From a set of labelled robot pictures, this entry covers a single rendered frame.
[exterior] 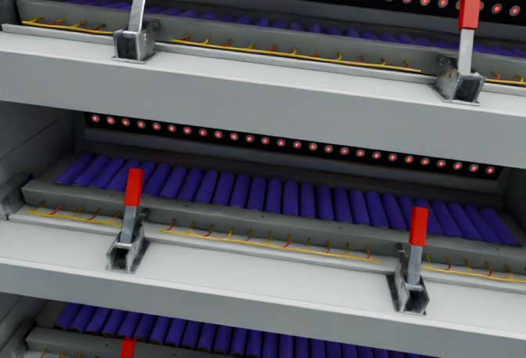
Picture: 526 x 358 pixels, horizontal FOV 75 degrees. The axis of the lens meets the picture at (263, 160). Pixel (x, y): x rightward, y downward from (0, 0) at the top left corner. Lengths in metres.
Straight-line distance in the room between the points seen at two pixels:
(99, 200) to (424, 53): 0.35
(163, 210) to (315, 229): 0.16
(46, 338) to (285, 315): 0.30
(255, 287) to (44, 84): 0.25
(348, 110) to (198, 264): 0.20
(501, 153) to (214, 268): 0.27
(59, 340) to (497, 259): 0.50
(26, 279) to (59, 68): 0.20
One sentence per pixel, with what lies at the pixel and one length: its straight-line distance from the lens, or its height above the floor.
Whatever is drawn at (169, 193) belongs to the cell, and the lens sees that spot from 0.41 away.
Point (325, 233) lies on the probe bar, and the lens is 0.37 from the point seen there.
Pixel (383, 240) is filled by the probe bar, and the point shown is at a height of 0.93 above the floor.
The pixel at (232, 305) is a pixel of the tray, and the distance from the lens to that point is 0.34.
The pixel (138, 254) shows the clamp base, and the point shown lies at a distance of 0.36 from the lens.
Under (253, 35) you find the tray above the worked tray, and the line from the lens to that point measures 0.34.
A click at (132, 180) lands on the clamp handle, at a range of 0.34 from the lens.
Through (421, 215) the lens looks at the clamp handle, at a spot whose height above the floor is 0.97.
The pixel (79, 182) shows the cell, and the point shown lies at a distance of 0.45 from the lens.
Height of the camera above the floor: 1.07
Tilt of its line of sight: 12 degrees down
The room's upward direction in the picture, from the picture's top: 7 degrees clockwise
